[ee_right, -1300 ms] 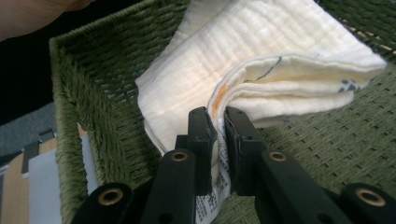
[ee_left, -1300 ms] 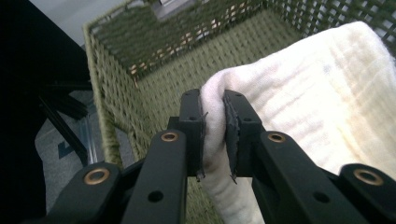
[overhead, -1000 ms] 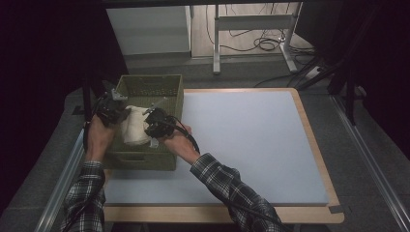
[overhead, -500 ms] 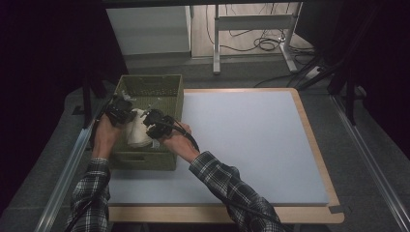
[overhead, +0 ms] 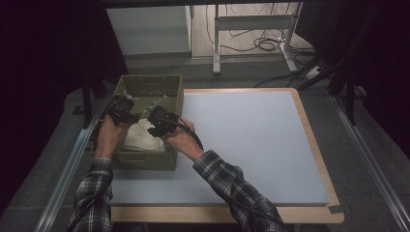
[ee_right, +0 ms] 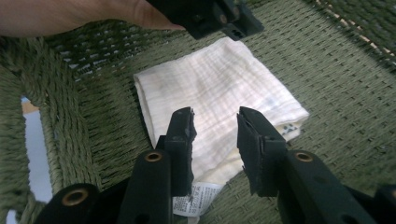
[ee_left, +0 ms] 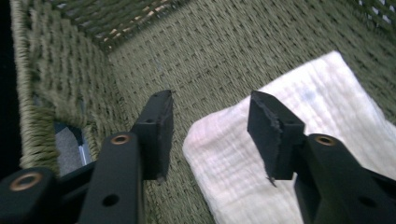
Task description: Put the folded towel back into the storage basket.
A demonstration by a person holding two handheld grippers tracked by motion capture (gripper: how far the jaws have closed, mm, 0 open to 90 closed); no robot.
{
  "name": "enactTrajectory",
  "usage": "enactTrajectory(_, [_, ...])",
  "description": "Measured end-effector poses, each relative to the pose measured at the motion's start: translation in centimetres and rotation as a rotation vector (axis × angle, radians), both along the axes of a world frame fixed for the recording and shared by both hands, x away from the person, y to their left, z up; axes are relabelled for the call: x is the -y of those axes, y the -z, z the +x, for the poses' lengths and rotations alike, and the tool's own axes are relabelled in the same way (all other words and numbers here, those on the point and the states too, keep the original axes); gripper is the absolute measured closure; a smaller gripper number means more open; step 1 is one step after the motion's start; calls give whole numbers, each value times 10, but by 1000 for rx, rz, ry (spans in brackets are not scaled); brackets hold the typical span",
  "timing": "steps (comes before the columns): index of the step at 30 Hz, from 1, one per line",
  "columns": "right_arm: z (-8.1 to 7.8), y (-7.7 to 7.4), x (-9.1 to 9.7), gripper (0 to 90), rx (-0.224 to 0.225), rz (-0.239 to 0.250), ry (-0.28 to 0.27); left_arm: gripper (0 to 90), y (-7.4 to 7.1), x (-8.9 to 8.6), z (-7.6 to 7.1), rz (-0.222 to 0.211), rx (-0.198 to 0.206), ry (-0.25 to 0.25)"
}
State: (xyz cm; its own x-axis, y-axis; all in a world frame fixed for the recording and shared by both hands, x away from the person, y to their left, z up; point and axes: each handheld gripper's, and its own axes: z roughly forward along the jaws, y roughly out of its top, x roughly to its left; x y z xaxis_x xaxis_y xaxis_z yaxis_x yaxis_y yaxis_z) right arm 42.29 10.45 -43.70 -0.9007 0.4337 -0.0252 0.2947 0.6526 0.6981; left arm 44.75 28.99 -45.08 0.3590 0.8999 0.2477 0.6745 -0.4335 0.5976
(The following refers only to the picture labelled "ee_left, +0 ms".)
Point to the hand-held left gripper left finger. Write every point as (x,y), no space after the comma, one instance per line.
(154,133)

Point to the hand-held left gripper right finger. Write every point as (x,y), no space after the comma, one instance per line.
(271,140)

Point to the cream cloth with egg print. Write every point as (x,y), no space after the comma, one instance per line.
(224,161)

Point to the green woven basket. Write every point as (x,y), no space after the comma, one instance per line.
(218,46)

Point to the aluminium rail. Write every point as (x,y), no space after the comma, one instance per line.
(84,154)

